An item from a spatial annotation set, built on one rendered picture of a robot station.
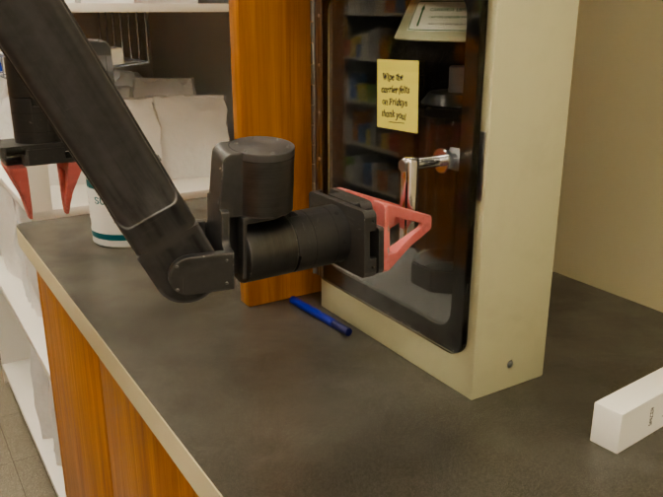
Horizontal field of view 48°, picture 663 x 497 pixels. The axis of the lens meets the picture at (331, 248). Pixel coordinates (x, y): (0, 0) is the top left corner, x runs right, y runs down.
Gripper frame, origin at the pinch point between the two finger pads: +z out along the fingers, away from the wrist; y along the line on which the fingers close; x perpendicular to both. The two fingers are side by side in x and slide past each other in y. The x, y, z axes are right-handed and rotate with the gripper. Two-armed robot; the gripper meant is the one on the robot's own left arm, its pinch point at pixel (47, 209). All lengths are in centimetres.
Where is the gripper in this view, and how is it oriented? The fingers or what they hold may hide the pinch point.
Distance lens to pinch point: 103.8
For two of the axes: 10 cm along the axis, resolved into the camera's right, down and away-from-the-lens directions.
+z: 0.0, 9.5, 3.1
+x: -5.3, -2.6, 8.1
